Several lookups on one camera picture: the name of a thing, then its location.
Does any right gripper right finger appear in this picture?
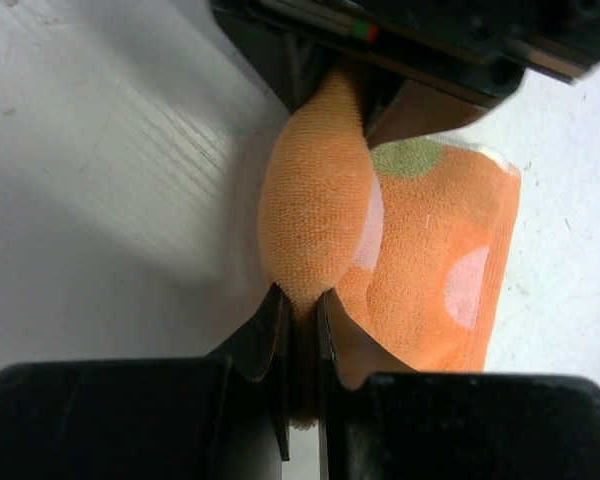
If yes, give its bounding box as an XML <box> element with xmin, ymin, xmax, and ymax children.
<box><xmin>316</xmin><ymin>292</ymin><xmax>600</xmax><ymax>479</ymax></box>

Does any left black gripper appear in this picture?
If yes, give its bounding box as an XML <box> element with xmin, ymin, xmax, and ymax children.
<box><xmin>212</xmin><ymin>1</ymin><xmax>600</xmax><ymax>145</ymax></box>

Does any orange polka dot towel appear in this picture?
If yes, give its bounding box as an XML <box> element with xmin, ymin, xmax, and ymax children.
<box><xmin>258</xmin><ymin>67</ymin><xmax>521</xmax><ymax>429</ymax></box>

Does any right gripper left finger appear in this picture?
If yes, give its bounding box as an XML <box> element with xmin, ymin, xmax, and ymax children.
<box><xmin>0</xmin><ymin>286</ymin><xmax>290</xmax><ymax>479</ymax></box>

